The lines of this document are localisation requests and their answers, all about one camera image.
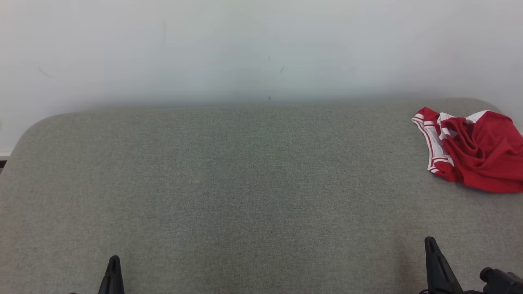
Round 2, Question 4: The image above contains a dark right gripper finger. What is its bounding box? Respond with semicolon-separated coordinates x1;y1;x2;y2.
424;237;444;294
432;242;465;294

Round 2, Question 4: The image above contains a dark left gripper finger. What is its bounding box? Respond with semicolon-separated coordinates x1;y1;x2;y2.
98;256;115;294
114;256;125;294

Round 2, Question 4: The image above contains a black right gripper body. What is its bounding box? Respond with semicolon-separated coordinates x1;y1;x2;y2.
419;289;485;294

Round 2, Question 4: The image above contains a red and white garment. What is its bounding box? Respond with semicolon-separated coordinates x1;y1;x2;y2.
439;109;523;194

